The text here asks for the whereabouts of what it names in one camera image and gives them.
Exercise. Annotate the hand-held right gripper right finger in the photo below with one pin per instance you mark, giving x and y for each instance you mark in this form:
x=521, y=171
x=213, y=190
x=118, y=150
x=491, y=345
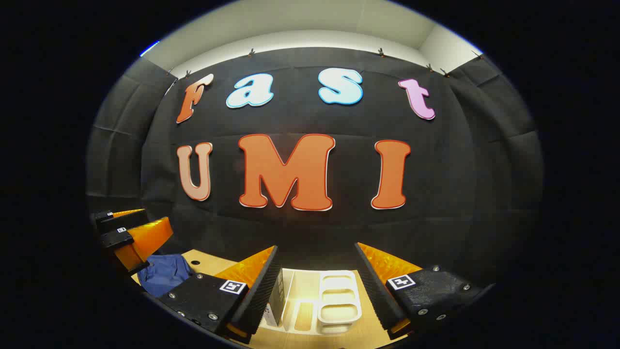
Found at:
x=378, y=291

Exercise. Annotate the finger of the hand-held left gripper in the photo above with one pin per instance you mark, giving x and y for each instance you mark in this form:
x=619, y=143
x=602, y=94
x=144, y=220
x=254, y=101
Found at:
x=121, y=221
x=116, y=238

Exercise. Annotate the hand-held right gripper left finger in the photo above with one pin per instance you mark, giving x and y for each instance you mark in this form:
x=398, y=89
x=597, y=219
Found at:
x=259, y=291

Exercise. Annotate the blue schoolbag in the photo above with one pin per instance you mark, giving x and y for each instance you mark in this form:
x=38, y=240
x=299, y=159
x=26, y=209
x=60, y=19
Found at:
x=164, y=276

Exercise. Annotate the grey cover book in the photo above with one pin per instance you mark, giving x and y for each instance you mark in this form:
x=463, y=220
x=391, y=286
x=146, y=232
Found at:
x=277, y=300

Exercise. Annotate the white bookshelf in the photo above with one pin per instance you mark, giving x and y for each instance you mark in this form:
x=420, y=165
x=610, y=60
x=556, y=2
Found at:
x=339, y=300

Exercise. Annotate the ceiling light strip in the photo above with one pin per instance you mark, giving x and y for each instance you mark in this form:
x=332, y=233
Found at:
x=149, y=48

